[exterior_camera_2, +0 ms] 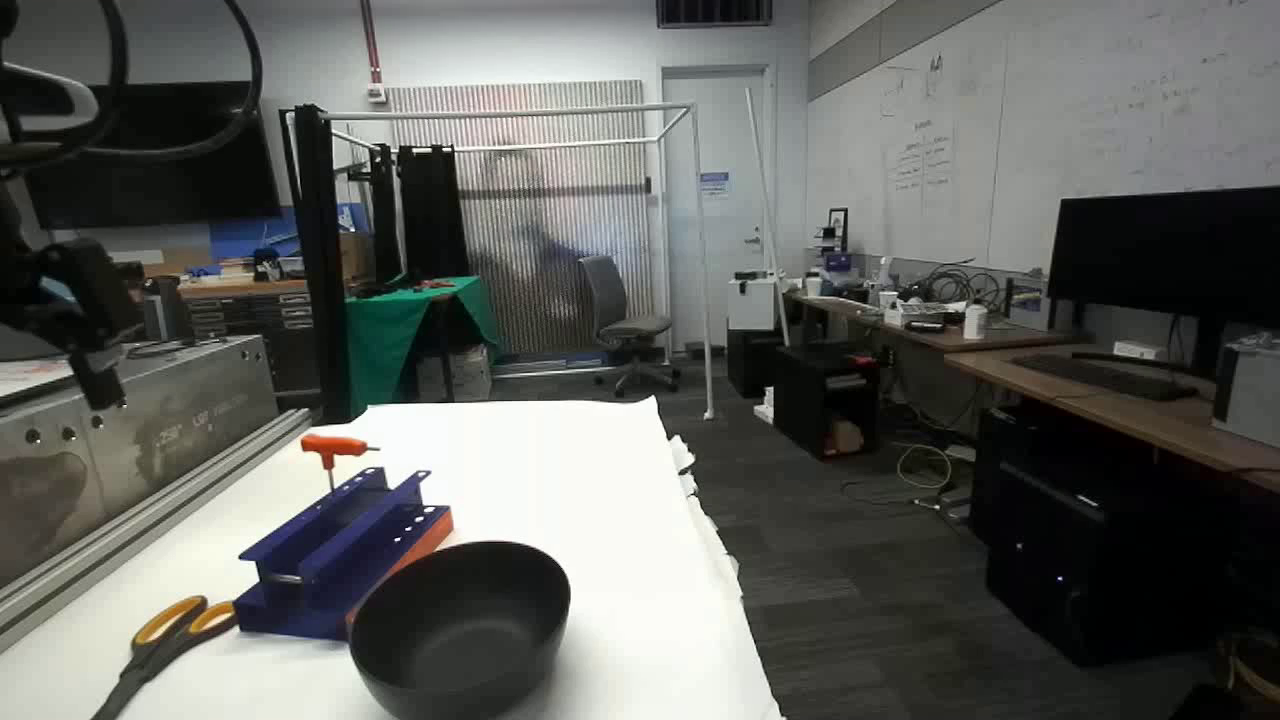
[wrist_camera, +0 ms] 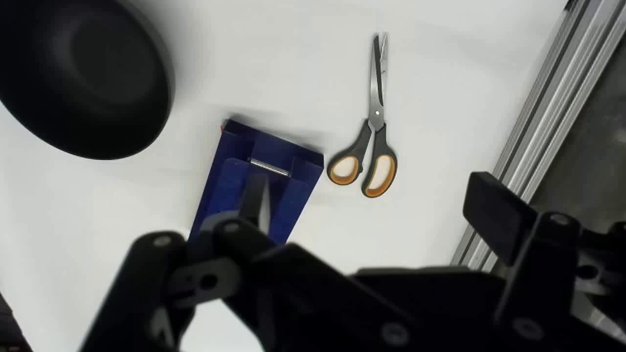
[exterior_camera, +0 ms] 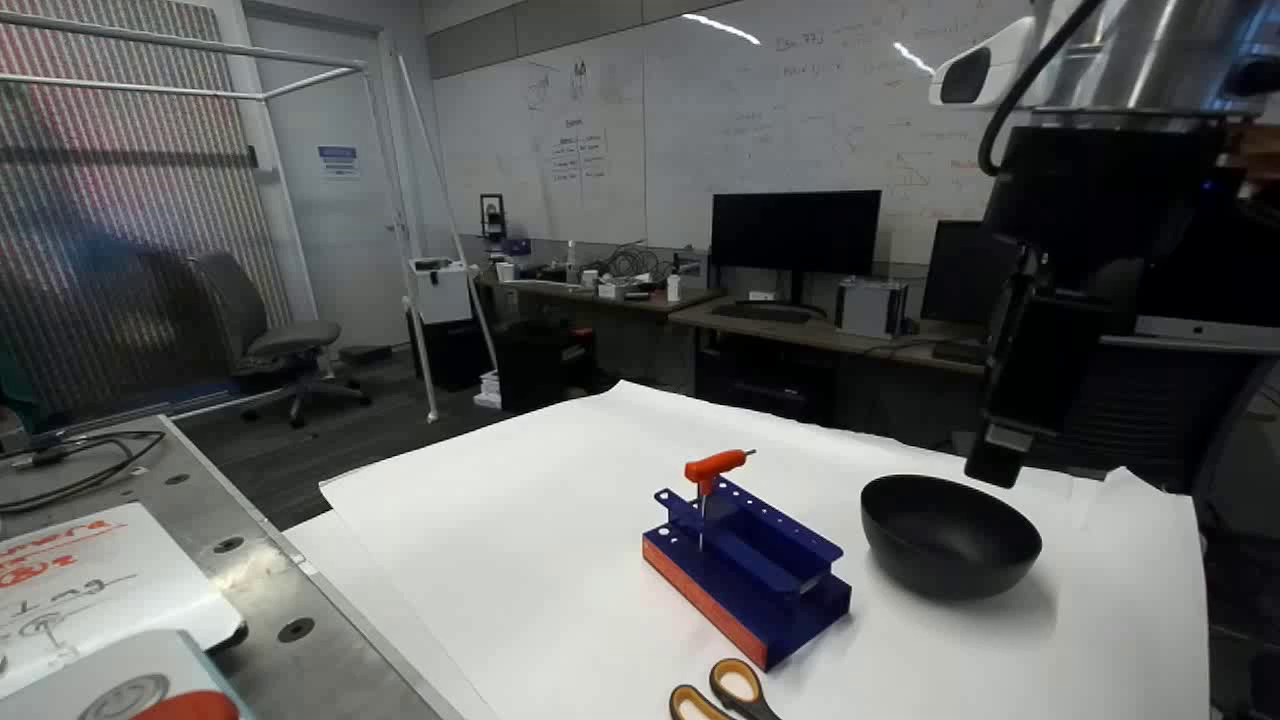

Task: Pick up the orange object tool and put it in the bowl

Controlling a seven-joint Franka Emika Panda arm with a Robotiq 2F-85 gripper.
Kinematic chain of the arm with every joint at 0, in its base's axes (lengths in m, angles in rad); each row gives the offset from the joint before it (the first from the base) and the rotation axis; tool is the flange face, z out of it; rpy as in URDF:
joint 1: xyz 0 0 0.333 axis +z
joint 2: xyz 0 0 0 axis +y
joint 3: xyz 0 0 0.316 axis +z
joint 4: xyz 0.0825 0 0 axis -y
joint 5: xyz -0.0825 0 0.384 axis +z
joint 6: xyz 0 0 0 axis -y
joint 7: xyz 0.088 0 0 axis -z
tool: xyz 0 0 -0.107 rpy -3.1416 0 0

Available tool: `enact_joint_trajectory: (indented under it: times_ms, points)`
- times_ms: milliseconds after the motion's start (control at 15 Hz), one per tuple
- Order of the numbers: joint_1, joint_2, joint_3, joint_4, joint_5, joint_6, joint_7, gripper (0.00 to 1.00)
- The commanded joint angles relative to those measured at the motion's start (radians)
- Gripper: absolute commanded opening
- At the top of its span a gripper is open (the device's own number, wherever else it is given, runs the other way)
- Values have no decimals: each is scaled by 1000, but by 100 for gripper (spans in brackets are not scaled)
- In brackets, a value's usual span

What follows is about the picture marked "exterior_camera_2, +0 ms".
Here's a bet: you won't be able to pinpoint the yellow handled scissors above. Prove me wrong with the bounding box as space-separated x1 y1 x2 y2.
92 597 234 720

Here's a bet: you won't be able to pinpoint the white table cloth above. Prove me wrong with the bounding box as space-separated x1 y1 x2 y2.
0 401 778 720

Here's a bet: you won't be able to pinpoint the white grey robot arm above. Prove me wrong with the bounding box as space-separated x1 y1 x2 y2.
0 0 263 407

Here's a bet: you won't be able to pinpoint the black computer monitor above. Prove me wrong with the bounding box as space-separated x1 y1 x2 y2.
1049 189 1280 366

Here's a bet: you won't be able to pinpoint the black cabinet under desk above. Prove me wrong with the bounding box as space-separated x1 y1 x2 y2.
970 404 1268 663

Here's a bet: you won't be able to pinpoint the black vertical post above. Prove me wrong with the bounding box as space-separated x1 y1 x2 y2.
287 105 353 419

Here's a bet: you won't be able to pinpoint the grey office chair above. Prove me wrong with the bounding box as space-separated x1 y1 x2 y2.
580 257 681 394

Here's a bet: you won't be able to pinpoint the green cloth covered table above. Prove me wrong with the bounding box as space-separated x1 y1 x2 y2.
342 277 500 407

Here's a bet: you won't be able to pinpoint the grey metal machine block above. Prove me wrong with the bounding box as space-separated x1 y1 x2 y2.
0 335 276 585

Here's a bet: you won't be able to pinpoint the white door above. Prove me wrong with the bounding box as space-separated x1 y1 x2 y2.
662 69 767 346

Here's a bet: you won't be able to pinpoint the grey computer case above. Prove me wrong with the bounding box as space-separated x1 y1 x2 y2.
1210 335 1280 447

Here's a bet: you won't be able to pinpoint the blue orange tool holder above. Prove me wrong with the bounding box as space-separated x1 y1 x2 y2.
234 466 453 639

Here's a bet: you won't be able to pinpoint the black keyboard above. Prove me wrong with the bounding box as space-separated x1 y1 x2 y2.
1018 354 1190 401

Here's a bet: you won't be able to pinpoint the wooden desk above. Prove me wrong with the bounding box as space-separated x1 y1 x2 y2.
801 294 1280 491

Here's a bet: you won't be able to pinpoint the white pipe frame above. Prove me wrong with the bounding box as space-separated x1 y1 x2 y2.
319 101 717 419

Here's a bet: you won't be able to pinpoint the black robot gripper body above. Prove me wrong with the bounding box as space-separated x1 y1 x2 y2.
0 240 140 376

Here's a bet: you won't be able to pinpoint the aluminium rail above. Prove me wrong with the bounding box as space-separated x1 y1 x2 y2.
0 407 311 653

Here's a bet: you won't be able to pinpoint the orange T-handle hex key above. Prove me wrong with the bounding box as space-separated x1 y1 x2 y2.
298 432 375 491

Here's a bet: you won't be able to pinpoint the black wall screen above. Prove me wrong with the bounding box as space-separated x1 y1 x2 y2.
25 80 278 227

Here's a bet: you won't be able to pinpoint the black bowl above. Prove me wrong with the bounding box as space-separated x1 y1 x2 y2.
347 538 573 720

